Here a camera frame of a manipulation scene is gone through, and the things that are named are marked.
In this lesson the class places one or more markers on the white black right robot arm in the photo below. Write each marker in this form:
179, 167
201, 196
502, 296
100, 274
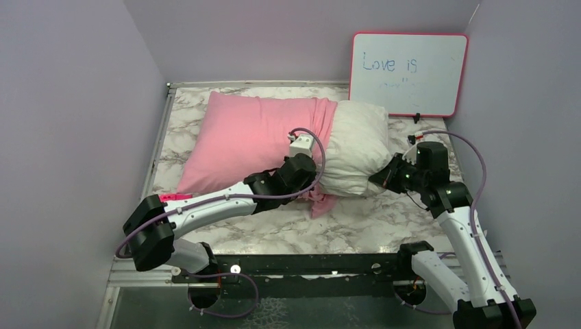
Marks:
483, 297

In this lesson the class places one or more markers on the pink pillowcase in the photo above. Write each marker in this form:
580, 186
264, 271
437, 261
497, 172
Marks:
242, 135

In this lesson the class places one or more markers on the white pillow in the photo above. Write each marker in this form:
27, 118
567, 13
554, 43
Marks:
357, 149

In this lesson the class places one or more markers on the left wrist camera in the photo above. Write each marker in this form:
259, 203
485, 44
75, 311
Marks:
300, 144

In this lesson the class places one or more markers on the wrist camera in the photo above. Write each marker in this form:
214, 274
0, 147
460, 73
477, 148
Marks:
300, 144
410, 155

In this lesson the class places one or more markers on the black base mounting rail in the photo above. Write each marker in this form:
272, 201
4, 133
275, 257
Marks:
304, 275

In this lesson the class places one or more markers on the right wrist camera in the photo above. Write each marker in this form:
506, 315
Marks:
410, 155

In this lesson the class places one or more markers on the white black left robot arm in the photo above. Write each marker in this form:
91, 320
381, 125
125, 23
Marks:
154, 230

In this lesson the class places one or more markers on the pink-framed whiteboard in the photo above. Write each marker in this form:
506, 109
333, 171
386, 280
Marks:
409, 74

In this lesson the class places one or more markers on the aluminium table frame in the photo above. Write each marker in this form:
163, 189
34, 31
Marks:
154, 233

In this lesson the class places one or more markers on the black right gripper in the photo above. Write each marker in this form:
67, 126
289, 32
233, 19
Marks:
386, 177

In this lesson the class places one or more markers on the pink marker pen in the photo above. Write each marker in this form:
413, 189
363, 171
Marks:
174, 197

